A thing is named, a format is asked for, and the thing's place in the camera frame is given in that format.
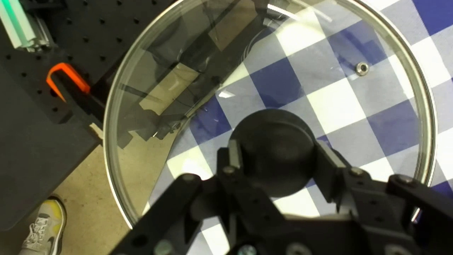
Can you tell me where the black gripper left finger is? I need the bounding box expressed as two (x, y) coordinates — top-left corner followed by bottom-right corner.
(109, 138), (285, 255)

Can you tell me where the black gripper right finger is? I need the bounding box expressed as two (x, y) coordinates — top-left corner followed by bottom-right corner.
(314, 141), (453, 255)

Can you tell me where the grey yellow sneaker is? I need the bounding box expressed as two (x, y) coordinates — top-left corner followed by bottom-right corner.
(17, 197), (67, 255)

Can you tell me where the black perforated robot table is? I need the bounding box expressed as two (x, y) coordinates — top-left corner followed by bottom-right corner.
(0, 0), (192, 234)

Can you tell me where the orange black clamp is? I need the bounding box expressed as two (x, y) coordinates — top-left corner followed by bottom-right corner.
(43, 61), (109, 125)

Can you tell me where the blue white checkered tablecloth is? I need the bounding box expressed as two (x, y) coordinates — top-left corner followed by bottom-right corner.
(140, 0), (453, 255)

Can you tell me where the aluminium rail with green strip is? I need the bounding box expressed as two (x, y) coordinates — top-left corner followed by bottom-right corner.
(0, 0), (52, 51)

